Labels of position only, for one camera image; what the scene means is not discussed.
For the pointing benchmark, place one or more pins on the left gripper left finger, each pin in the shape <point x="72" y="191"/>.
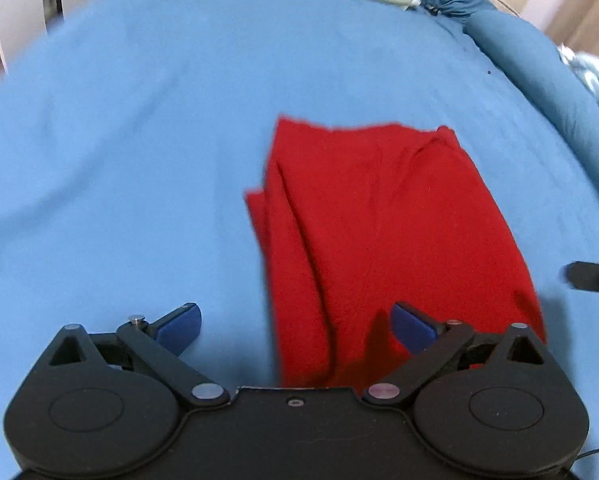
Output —
<point x="96" y="405"/>

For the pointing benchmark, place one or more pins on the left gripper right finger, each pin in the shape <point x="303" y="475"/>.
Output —
<point x="491" y="405"/>

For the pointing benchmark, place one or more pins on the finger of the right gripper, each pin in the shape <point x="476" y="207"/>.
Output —
<point x="583" y="275"/>

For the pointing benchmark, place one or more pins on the red cloth garment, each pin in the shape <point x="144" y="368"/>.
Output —
<point x="352" y="221"/>

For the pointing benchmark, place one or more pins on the light blue satin pillow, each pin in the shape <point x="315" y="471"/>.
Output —
<point x="584" y="65"/>

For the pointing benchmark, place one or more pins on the blue bunched duvet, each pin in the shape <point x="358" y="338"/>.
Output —
<point x="531" y="61"/>

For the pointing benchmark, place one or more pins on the blue bed sheet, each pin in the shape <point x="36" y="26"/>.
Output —
<point x="129" y="135"/>

